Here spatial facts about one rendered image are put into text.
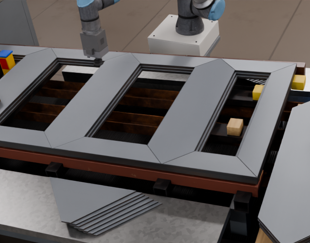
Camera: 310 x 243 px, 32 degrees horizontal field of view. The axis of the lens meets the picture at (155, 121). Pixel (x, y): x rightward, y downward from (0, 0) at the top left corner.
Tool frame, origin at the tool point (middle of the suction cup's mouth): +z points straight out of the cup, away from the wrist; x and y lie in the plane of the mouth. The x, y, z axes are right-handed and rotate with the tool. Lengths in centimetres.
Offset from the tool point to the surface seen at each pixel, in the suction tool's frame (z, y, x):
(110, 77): 11.7, -1.7, 8.5
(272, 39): 90, 1, 213
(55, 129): 12.9, -1.1, -32.5
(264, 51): 91, 2, 194
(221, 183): 17, 70, -33
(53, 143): 13.0, 3.9, -40.2
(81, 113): 12.4, 2.4, -19.6
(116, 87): 11.7, 6.0, 1.7
